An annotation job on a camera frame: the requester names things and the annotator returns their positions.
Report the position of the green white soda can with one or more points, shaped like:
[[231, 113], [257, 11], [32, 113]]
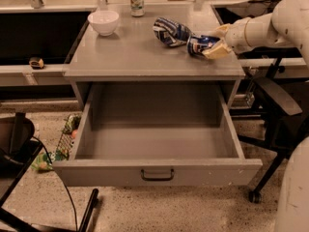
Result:
[[137, 7]]

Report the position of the black drawer handle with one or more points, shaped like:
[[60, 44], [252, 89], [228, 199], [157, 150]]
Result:
[[157, 176]]

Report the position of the blue white chip bag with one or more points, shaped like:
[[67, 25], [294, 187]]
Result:
[[170, 32]]

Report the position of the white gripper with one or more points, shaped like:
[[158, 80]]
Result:
[[236, 35]]

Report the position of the yellow black tape measure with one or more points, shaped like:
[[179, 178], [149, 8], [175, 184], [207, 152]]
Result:
[[36, 63]]

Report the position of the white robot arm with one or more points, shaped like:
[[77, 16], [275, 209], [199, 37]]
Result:
[[287, 26]]

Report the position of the white bowl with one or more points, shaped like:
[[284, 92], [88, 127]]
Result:
[[104, 22]]

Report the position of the black office chair right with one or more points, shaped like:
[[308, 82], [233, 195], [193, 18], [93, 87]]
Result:
[[284, 107]]

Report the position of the wire basket with snacks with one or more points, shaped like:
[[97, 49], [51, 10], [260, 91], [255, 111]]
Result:
[[43, 161]]

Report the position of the grey open drawer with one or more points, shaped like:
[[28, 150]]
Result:
[[130, 126]]

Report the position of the grey cabinet counter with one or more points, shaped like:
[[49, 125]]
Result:
[[134, 53]]

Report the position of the blue pepsi can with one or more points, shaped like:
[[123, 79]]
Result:
[[197, 44]]

